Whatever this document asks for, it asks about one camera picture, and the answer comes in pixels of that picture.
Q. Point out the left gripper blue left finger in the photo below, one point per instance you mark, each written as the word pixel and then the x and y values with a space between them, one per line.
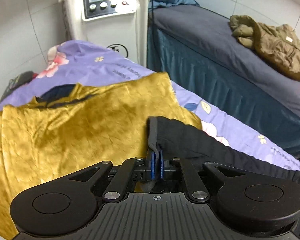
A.
pixel 150 165

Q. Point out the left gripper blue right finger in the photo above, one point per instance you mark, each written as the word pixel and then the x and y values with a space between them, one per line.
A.
pixel 161 165

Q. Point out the black quilted jacket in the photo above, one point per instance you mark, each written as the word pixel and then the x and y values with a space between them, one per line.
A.
pixel 173 138

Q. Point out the golden velvet cloth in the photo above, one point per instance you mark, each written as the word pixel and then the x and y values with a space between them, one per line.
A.
pixel 42 141

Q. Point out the teal bed skirt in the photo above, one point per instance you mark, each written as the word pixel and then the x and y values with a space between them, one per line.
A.
pixel 224 89

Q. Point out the purple floral bed sheet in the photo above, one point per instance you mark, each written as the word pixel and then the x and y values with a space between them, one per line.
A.
pixel 90 65

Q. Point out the dark grey bed sheet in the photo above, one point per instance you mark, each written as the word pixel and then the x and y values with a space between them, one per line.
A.
pixel 209 34

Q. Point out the white machine with knobs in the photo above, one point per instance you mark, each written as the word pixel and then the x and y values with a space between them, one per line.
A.
pixel 120 25

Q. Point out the olive brown jacket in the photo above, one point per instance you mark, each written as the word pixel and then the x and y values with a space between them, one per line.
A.
pixel 278 46

